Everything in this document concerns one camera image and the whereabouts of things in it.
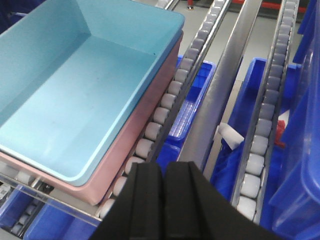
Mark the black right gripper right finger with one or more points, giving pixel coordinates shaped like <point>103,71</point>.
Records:
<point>194,210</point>

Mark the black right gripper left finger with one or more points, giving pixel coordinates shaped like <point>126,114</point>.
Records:
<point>137,212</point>

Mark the pink plastic box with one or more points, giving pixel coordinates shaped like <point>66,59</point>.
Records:
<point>97,185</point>

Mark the light blue plastic box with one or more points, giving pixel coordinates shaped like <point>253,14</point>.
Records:
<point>71,73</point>

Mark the white roller track right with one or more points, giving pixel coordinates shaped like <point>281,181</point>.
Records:
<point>253,170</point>

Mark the white roller track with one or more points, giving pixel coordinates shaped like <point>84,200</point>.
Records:
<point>149,144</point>
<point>253,170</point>

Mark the dark blue crate right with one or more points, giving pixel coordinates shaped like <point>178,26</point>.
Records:
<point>296,203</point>

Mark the red white package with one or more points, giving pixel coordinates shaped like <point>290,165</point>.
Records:
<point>280,128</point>

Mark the white roller track centre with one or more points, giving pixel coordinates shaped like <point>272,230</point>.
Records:
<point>149,144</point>

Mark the steel divider rail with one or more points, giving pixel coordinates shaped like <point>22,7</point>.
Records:
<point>198,144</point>

